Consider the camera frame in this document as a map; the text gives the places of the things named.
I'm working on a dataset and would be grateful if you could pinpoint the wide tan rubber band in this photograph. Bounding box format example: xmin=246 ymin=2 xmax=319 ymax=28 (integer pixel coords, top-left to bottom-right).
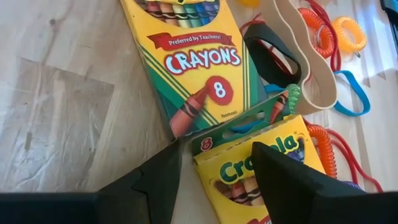
xmin=260 ymin=0 xmax=339 ymax=116

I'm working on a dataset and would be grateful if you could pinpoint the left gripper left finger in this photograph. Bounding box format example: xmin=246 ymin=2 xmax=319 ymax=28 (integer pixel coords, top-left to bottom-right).
xmin=0 ymin=139 xmax=183 ymax=224

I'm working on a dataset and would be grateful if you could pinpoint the purple coil wrist keychain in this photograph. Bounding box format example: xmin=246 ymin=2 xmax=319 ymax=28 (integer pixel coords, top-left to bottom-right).
xmin=341 ymin=180 xmax=364 ymax=191

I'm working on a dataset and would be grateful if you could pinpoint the green coil wrist keychain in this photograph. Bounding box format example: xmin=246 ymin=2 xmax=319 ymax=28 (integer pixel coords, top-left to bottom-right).
xmin=285 ymin=83 xmax=302 ymax=115

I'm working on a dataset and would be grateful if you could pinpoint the yellow coil wrist keychain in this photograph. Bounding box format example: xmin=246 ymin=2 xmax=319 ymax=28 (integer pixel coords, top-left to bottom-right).
xmin=237 ymin=0 xmax=261 ymax=9
xmin=331 ymin=16 xmax=368 ymax=59

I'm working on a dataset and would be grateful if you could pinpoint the wide black rubber band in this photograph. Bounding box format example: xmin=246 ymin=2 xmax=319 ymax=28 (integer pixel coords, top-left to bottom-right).
xmin=243 ymin=23 xmax=303 ymax=90

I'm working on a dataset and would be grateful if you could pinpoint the blue rubber band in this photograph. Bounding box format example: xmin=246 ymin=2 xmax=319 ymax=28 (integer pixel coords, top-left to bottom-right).
xmin=229 ymin=69 xmax=372 ymax=135

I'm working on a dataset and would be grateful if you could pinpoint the yellow Crayola crayon box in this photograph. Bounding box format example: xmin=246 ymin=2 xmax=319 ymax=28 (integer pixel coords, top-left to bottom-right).
xmin=120 ymin=0 xmax=269 ymax=140
xmin=190 ymin=91 xmax=328 ymax=224

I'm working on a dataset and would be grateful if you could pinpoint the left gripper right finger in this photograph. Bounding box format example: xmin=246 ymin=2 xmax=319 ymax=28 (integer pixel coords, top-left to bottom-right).
xmin=250 ymin=141 xmax=398 ymax=224

